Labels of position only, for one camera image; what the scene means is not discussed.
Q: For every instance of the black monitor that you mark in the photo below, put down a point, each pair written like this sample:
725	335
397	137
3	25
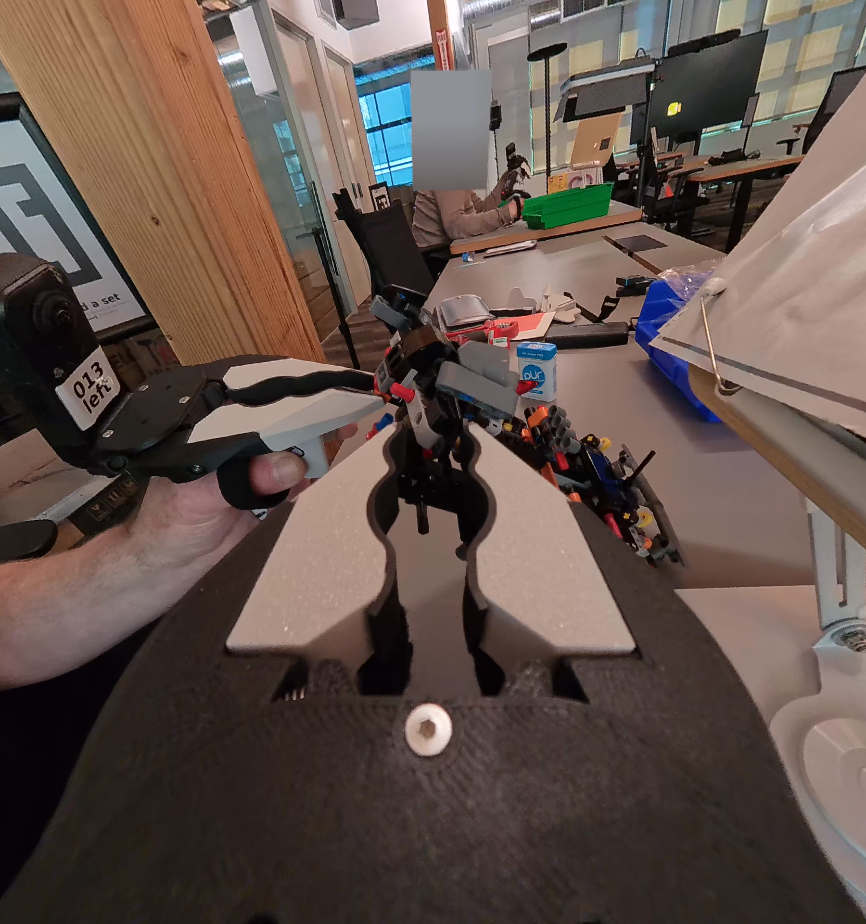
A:
707	86

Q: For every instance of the person's left hand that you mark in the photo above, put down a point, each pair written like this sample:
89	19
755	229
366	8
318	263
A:
187	520

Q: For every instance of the black table mat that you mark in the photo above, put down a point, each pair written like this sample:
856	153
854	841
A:
636	242

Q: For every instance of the blue plastic bin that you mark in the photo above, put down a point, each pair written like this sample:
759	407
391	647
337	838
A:
671	339

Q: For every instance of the lego instruction booklet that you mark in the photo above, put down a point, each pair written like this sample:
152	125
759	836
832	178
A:
801	325

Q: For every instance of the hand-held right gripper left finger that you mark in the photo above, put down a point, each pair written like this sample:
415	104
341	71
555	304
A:
310	577

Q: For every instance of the brown cardboard box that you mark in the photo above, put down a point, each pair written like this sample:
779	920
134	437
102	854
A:
151	354

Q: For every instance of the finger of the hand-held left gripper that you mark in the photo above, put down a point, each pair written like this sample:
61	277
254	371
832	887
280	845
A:
281	369
296	422

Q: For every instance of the black framed marker screen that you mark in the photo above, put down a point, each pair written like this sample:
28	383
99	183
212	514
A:
14	216

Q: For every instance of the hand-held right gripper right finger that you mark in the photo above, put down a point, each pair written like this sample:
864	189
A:
556	577

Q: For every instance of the wooden office desk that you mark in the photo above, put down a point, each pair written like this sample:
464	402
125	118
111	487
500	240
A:
736	173

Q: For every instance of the black floor lamp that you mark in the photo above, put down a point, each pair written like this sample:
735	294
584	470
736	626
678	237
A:
546	108

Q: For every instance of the wooden pillar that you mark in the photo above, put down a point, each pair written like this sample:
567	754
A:
151	144

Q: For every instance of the clear plastic bag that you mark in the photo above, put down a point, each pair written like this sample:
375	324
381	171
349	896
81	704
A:
682	278

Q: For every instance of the black chair armrest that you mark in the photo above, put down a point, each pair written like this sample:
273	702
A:
7	541

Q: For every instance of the black office chair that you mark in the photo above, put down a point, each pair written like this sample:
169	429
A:
390	245

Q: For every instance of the blue gum box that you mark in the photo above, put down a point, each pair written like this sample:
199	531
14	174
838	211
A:
535	372

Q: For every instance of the green plastic bin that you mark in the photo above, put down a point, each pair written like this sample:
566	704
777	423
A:
570	206

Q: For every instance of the multicoloured lego car model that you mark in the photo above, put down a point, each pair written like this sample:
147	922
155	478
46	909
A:
476	390

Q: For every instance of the grey wallet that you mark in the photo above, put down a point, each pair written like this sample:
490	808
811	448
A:
465	310

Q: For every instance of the red green small box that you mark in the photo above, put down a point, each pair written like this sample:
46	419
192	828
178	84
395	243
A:
501	333

